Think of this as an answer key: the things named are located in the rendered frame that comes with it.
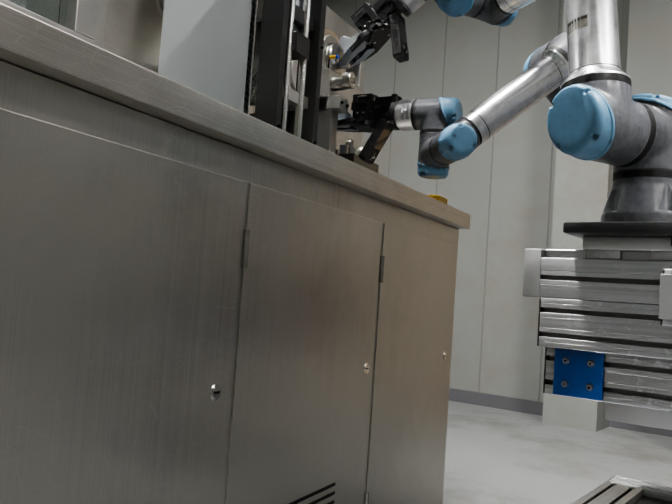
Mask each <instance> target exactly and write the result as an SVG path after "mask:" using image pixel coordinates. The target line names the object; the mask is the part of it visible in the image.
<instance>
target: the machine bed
mask: <svg viewBox="0 0 672 504"><path fill-rule="evenodd" d="M0 60H1V61H3V62H6V63H9V64H12V65H14V66H17V67H20V68H22V69H25V70H28V71H31V72H33V73H36V74H39V75H41V76H44V77H47V78H49V79H52V80H55V81H58V82H60V83H63V84H66V85H68V86H71V87H74V88H77V89H79V90H82V91H85V92H87V93H90V94H93V95H96V96H98V97H101V98H104V99H106V100H109V101H112V102H115V103H117V104H120V105H123V106H125V107H128V108H131V109H134V110H136V111H139V112H142V113H144V114H147V115H150V116H153V117H155V118H158V119H161V120H163V121H166V122H169V123H172V124H174V125H177V126H180V127H182V128H185V129H188V130H191V131H193V132H196V133H199V134H201V135H204V136H207V137H210V138H212V139H215V140H218V141H220V142H223V143H226V144H229V145H231V146H234V147H237V148H239V149H242V150H245V151H248V152H250V153H253V154H256V155H258V156H261V157H264V158H267V159H269V160H272V161H275V162H277V163H280V164H283V165H286V166H288V167H291V168H294V169H296V170H299V171H302V172H305V173H307V174H310V175H313V176H315V177H318V178H321V179H324V180H326V181H329V182H332V183H334V184H337V185H340V186H343V187H345V188H348V189H351V190H353V191H356V192H359V193H362V194H364V195H367V196H370V197H372V198H375V199H378V200H381V201H383V202H386V203H389V204H391V205H394V206H397V207H400V208H402V209H405V210H408V211H410V212H413V213H416V214H418V215H421V216H424V217H427V218H429V219H432V220H435V221H437V222H440V223H443V224H446V225H448V226H451V227H454V228H456V229H470V215H469V214H467V213H465V212H463V211H461V210H458V209H456V208H454V207H452V206H449V205H447V204H445V203H443V202H441V201H438V200H436V199H434V198H432V197H430V196H427V195H425V194H423V193H421V192H418V191H416V190H414V189H412V188H410V187H407V186H405V185H403V184H401V183H399V182H396V181H394V180H392V179H390V178H388V177H385V176H383V175H381V174H379V173H376V172H374V171H372V170H370V169H368V168H365V167H363V166H361V165H359V164H357V163H354V162H352V161H350V160H348V159H345V158H343V157H341V156H339V155H337V154H334V153H332V152H330V151H328V150H326V149H323V148H321V147H319V146H317V145H314V144H312V143H310V142H308V141H306V140H303V139H301V138H299V137H297V136H295V135H292V134H290V133H288V132H286V131H284V130H281V129H279V128H277V127H275V126H272V125H270V124H268V123H266V122H264V121H261V120H259V119H257V118H255V117H253V116H250V115H248V114H246V113H244V112H241V111H239V110H237V109H235V108H233V107H230V106H228V105H226V104H224V103H222V102H219V101H217V100H215V99H213V98H210V97H208V96H206V95H204V94H202V93H199V92H197V91H195V90H193V89H191V88H188V87H186V86H184V85H182V84H179V83H177V82H175V81H173V80H171V79H168V78H166V77H164V76H162V75H160V74H157V73H155V72H153V71H151V70H149V69H146V68H144V67H142V66H140V65H137V64H135V63H133V62H131V61H129V60H126V59H124V58H122V57H120V56H118V55H115V54H113V53H111V52H109V51H106V50H104V49H102V48H100V47H98V46H95V45H93V44H91V43H89V42H87V41H84V40H82V39H80V38H78V37H75V36H73V35H71V34H69V33H67V32H64V31H62V30H60V29H58V28H56V27H53V26H51V25H49V24H47V23H45V22H42V21H40V20H38V19H36V18H33V17H31V16H29V15H27V14H25V13H22V12H20V11H18V10H16V9H14V8H11V7H9V6H7V5H5V4H2V3H0Z"/></svg>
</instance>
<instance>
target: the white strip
mask: <svg viewBox="0 0 672 504"><path fill-rule="evenodd" d="M251 9H252V0H164V10H163V22H162V34H161V46H160V57H159V69H158V74H160V75H162V76H164V77H166V78H168V79H171V80H173V81H175V82H177V83H179V84H182V85H184V86H186V87H188V88H191V89H193V90H195V91H197V92H199V93H202V94H204V95H206V96H208V97H210V98H213V99H215V100H217V101H219V102H222V103H224V104H226V105H228V106H230V107H233V108H235V109H237V110H239V111H241V112H244V99H245V86H246V74H247V61H248V48H249V35H250V22H251Z"/></svg>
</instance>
